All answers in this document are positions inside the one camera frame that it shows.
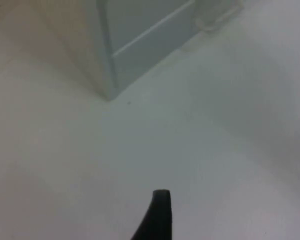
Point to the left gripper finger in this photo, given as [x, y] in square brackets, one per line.
[157, 217]

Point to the grey chest of drawers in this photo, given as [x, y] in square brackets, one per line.
[130, 37]

